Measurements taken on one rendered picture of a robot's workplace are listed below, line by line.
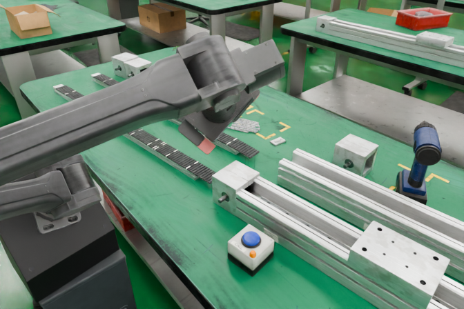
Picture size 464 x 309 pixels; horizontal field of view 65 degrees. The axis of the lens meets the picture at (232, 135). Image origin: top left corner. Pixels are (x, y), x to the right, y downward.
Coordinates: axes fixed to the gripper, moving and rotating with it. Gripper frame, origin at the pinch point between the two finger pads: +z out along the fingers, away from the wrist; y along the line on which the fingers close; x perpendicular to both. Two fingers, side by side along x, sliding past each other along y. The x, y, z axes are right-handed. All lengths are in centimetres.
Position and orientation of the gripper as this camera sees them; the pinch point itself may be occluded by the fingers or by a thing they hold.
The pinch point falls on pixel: (221, 121)
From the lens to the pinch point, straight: 68.1
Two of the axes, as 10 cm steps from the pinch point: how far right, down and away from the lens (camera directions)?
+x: -7.7, -6.2, 1.8
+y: 6.4, -7.5, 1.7
